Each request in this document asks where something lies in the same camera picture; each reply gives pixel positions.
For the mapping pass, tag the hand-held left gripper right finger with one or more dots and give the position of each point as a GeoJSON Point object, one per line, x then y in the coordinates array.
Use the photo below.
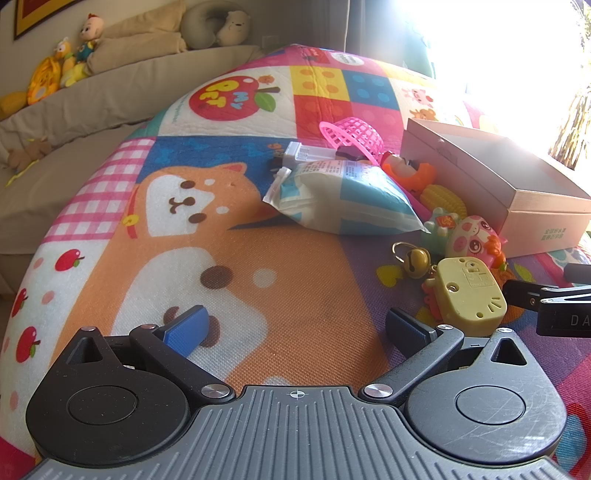
{"type": "Point", "coordinates": [406, 330]}

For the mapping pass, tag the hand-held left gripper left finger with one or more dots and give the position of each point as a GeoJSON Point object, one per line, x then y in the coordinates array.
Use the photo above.
{"type": "Point", "coordinates": [187, 330]}

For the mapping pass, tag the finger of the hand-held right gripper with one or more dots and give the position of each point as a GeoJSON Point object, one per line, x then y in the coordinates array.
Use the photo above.
{"type": "Point", "coordinates": [521, 294]}
{"type": "Point", "coordinates": [579, 272]}

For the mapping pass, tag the yellow plastic toy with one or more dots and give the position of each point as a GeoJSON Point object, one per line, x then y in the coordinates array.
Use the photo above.
{"type": "Point", "coordinates": [468, 295]}

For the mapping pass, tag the pink pig toy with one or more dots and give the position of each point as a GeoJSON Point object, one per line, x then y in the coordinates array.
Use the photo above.
{"type": "Point", "coordinates": [475, 240]}

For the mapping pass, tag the green toy with red label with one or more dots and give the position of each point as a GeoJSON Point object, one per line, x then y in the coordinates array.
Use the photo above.
{"type": "Point", "coordinates": [438, 228]}

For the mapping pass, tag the yellow corn toy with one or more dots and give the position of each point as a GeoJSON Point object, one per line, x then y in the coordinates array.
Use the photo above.
{"type": "Point", "coordinates": [441, 198]}

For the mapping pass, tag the pink cardboard box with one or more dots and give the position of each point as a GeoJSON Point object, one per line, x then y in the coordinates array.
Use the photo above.
{"type": "Point", "coordinates": [485, 170]}

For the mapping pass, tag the blue white packet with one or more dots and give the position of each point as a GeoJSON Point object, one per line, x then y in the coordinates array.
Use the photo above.
{"type": "Point", "coordinates": [346, 198]}

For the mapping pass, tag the orange plastic toy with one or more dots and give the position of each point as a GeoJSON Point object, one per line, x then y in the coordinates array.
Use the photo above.
{"type": "Point", "coordinates": [406, 173]}

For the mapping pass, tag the pink plastic basket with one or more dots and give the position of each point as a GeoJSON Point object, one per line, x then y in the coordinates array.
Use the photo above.
{"type": "Point", "coordinates": [358, 134]}

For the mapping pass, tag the white plastic holder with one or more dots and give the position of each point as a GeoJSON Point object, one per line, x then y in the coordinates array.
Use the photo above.
{"type": "Point", "coordinates": [304, 154]}

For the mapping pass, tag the colourful printed play mat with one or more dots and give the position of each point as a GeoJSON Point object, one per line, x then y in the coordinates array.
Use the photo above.
{"type": "Point", "coordinates": [323, 277]}

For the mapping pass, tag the green leafy plant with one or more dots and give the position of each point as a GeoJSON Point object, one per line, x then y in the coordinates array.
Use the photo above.
{"type": "Point", "coordinates": [575, 124]}

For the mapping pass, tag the beige sofa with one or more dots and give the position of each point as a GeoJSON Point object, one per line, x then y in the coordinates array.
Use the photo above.
{"type": "Point", "coordinates": [69, 152]}

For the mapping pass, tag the small brown plush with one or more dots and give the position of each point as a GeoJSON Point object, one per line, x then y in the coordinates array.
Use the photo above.
{"type": "Point", "coordinates": [27, 154]}

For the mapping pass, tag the green soft object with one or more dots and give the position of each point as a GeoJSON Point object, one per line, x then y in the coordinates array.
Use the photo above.
{"type": "Point", "coordinates": [418, 50]}

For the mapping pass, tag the tan pillow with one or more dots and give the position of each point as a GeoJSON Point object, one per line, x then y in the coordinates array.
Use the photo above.
{"type": "Point", "coordinates": [138, 55]}

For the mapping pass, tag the yellow orange round plush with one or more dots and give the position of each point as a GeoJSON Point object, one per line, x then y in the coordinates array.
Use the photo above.
{"type": "Point", "coordinates": [41, 81]}

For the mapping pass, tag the grey bear neck pillow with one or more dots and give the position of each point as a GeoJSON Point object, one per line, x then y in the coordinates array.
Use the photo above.
{"type": "Point", "coordinates": [198, 27]}

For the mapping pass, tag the yellow bird plush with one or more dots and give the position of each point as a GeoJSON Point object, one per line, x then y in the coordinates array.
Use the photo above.
{"type": "Point", "coordinates": [63, 53]}

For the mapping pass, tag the cartoon baby doll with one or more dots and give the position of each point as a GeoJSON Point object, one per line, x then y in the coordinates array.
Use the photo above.
{"type": "Point", "coordinates": [88, 39]}

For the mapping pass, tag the dark curtain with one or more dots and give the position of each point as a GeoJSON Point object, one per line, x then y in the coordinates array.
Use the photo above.
{"type": "Point", "coordinates": [369, 23]}

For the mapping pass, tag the cream pillow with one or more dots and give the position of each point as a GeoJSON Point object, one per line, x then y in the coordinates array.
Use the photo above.
{"type": "Point", "coordinates": [138, 23]}

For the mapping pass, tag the red framed wall picture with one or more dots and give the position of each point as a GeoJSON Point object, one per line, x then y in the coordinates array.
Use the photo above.
{"type": "Point", "coordinates": [41, 14]}

